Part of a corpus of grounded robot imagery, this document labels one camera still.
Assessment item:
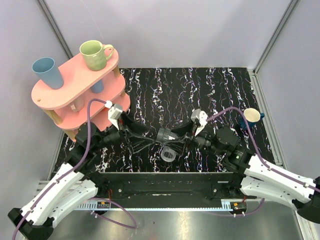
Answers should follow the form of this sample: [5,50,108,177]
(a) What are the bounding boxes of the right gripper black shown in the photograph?
[163,118,225,157]

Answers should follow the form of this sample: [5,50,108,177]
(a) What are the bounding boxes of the clear elbow pipe fitting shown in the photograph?
[160,134,183,163]

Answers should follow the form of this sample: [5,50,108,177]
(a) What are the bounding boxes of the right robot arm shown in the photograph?
[158,121,320,224]

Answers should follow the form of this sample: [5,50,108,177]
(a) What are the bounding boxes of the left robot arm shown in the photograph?
[7,112,156,240]

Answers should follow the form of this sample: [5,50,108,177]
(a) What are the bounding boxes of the black marble pattern mat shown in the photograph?
[56,67,279,174]

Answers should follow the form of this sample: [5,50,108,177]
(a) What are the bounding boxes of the small blue cup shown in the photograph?
[90,79,104,94]

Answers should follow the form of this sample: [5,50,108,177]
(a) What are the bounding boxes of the pink three-tier wooden shelf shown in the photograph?
[31,49,131,141]

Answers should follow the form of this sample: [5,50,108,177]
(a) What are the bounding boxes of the pale pink mug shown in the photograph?
[70,96,85,112]

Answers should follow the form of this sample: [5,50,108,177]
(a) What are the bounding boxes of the dark blue mug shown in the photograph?
[243,108,265,129]

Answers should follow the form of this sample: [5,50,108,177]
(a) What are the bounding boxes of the green ceramic mug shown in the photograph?
[79,40,115,72]

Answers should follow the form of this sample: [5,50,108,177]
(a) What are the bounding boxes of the light blue plastic cup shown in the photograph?
[31,57,64,90]

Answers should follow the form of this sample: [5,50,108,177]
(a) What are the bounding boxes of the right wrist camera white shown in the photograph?
[191,108,208,136]

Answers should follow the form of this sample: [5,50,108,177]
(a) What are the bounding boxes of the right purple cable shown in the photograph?
[206,106,320,217]

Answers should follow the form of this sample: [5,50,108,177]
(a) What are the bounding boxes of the purple cable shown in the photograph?
[206,106,320,217]
[11,98,137,240]

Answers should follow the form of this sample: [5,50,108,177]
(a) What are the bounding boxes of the white slotted cable duct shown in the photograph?
[74,199,246,212]

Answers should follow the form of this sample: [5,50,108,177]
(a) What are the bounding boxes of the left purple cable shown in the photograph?
[11,98,137,240]

